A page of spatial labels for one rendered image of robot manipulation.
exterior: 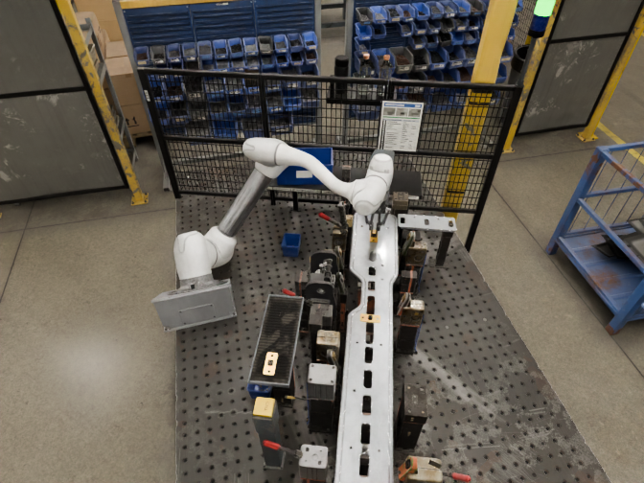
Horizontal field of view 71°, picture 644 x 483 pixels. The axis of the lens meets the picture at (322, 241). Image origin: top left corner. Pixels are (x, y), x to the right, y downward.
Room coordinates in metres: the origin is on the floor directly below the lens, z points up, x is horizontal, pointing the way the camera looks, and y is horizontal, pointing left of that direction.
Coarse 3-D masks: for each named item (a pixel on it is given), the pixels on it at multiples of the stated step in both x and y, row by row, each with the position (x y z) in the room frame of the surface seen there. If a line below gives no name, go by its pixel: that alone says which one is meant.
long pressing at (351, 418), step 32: (384, 224) 1.67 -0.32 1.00; (352, 256) 1.45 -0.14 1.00; (384, 256) 1.46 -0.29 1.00; (384, 288) 1.26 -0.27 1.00; (352, 320) 1.10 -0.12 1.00; (384, 320) 1.09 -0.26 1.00; (352, 352) 0.95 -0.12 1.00; (384, 352) 0.95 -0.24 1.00; (352, 384) 0.81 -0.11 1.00; (384, 384) 0.81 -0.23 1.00; (352, 416) 0.69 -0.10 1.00; (384, 416) 0.69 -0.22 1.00; (352, 448) 0.58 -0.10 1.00; (384, 448) 0.58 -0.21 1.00; (352, 480) 0.48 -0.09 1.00; (384, 480) 0.48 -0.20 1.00
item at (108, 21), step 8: (80, 0) 5.20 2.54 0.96; (88, 0) 5.21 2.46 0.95; (96, 0) 5.22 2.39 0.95; (104, 0) 5.24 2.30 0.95; (80, 8) 5.20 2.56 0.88; (88, 8) 5.21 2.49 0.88; (96, 8) 5.22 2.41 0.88; (104, 8) 5.23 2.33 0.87; (112, 8) 5.24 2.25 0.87; (96, 16) 5.21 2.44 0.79; (104, 16) 5.23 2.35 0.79; (112, 16) 5.24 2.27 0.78; (104, 24) 5.23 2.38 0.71; (112, 24) 5.24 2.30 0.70; (112, 32) 5.23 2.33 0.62; (120, 32) 5.25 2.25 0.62; (112, 40) 5.23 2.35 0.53; (120, 40) 5.24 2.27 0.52
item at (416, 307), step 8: (408, 304) 1.17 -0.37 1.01; (416, 304) 1.15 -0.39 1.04; (424, 304) 1.15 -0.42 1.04; (408, 312) 1.12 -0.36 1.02; (416, 312) 1.12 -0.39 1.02; (400, 320) 1.13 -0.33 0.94; (408, 320) 1.12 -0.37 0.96; (416, 320) 1.12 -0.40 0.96; (400, 328) 1.15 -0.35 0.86; (408, 328) 1.12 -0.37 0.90; (416, 328) 1.12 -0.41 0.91; (400, 336) 1.13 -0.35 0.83; (408, 336) 1.12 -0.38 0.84; (416, 336) 1.16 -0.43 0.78; (400, 344) 1.12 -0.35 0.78; (408, 344) 1.12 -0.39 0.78; (400, 352) 1.12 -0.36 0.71; (408, 352) 1.12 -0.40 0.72
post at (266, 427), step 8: (256, 416) 0.63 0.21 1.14; (272, 416) 0.63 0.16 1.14; (256, 424) 0.62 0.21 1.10; (264, 424) 0.62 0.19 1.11; (272, 424) 0.62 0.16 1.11; (264, 432) 0.62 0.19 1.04; (272, 432) 0.62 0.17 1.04; (272, 440) 0.62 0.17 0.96; (280, 440) 0.67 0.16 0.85; (264, 448) 0.63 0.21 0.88; (272, 448) 0.62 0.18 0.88; (264, 456) 0.63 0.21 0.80; (272, 456) 0.63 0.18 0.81; (280, 456) 0.64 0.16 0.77; (264, 464) 0.63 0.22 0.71; (272, 464) 0.63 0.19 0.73; (280, 464) 0.62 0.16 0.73
